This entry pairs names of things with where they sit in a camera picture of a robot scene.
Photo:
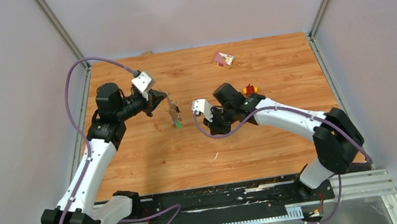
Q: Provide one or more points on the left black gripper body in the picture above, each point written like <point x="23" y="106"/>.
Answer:
<point x="134" y="104"/>

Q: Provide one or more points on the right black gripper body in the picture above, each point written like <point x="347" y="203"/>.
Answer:
<point x="222" y="120"/>

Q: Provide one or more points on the large perforated metal keyring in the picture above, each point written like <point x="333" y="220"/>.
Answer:
<point x="172" y="109"/>

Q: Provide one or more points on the green key tag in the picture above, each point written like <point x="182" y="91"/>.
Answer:
<point x="178" y="124"/>

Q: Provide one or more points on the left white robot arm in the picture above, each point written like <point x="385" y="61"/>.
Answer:
<point x="102" y="141"/>

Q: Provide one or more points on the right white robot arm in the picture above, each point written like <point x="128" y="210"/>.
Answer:
<point x="336" y="139"/>

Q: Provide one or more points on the toy brick car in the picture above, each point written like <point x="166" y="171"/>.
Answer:
<point x="250" y="89"/>

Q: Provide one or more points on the pink patterned wooden block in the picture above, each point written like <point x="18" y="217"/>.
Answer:
<point x="223" y="60"/>

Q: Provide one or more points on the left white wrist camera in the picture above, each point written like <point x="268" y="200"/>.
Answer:
<point x="143" y="82"/>

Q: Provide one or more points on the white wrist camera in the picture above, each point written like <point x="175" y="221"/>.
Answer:
<point x="143" y="82"/>
<point x="202" y="106"/>

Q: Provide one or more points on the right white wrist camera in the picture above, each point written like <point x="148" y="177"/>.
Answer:
<point x="202" y="106"/>

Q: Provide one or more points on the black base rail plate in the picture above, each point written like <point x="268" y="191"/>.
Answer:
<point x="231" y="203"/>

